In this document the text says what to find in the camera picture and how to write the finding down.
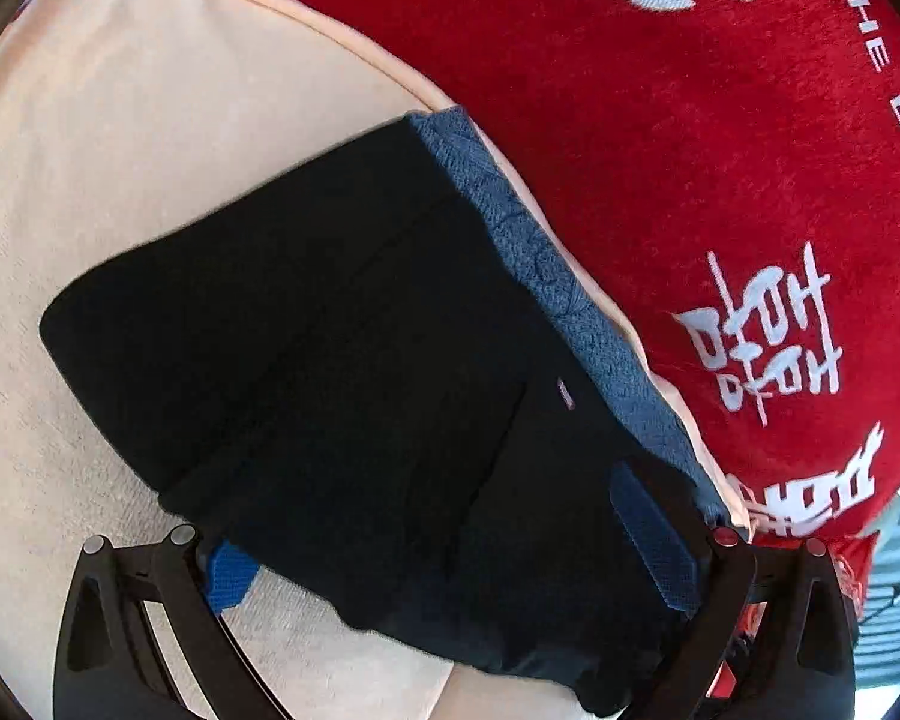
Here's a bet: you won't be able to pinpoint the red printed blanket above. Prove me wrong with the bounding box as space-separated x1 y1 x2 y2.
187 0 900 620

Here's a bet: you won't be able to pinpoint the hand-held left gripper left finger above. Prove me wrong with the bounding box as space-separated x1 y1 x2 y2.
52 525 286 720

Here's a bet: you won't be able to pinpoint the black pants with blue stripes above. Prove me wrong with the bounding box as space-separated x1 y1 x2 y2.
39 106 736 717

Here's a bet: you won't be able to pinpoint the peach blanket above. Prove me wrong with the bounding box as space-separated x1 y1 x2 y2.
0 0 755 720

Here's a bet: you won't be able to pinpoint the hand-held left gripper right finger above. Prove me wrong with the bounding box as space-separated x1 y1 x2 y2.
611 461 860 720

